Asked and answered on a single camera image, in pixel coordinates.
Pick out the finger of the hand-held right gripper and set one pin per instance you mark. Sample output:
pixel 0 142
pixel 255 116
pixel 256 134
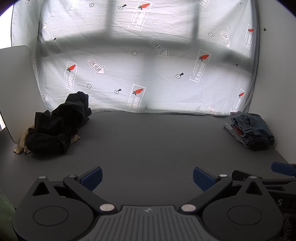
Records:
pixel 282 167
pixel 242 174

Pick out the beige cloth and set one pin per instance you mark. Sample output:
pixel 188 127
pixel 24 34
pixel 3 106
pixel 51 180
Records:
pixel 20 146

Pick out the black garment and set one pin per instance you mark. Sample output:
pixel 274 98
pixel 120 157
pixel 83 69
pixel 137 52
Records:
pixel 62 120

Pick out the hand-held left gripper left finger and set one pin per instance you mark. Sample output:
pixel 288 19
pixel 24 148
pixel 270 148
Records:
pixel 92 178

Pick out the white printed sheet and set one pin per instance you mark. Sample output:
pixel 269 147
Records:
pixel 148 64

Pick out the blue jeans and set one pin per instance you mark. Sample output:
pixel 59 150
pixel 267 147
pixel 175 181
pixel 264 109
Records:
pixel 254 127

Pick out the white rounded board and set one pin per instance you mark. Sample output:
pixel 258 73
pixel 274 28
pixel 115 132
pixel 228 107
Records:
pixel 16 92

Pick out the green cloth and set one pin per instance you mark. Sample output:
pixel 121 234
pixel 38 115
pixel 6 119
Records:
pixel 5 213

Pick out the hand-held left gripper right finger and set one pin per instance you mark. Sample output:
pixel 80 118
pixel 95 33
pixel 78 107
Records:
pixel 203 179

